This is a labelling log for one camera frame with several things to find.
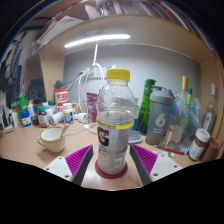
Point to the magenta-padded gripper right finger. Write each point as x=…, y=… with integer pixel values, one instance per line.
x=148, y=161

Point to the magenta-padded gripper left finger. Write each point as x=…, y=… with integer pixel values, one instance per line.
x=76, y=162

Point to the yellow-capped clear drink bottle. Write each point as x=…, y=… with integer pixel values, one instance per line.
x=115, y=133

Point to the cream ceramic mug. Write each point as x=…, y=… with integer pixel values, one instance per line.
x=51, y=139

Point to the wooden spoon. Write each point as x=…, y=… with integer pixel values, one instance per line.
x=65, y=130

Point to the flat round red coaster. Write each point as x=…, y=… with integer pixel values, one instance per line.
x=111, y=176

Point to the white charger block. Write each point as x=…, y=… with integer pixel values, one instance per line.
x=80, y=116

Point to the grey shaker bottle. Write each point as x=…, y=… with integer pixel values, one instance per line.
x=159, y=116

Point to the white plastic bottle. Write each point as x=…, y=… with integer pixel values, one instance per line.
x=56, y=117

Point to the white pill bottle blue label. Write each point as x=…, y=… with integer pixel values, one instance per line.
x=67, y=114

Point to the brown jar white lid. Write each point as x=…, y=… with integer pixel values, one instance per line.
x=199, y=145

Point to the dark bottle green cap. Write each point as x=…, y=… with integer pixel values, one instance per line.
x=42, y=117

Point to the magenta pouch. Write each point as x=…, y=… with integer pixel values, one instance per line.
x=92, y=106

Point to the green glass bottle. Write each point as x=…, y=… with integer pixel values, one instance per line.
x=146, y=103

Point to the blue-capped white bottle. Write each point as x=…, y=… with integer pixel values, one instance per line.
x=25, y=119

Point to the red and white canister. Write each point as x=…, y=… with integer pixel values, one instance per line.
x=61, y=96

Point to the gold-capped clear bottle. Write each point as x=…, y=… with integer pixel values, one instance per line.
x=184, y=96

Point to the green-capped clear bottle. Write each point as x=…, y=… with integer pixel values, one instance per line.
x=189, y=98

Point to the clear glass bottle white cap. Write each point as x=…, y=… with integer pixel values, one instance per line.
x=210, y=115

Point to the green packet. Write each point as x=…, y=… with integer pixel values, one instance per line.
x=21, y=105

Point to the black box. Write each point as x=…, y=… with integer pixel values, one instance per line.
x=36, y=90

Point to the hanging dark clothes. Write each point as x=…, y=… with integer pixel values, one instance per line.
x=13, y=73

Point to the white LED light bar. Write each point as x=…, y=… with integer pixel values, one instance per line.
x=96, y=39

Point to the white wall power outlet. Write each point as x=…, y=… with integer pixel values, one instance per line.
x=96, y=72

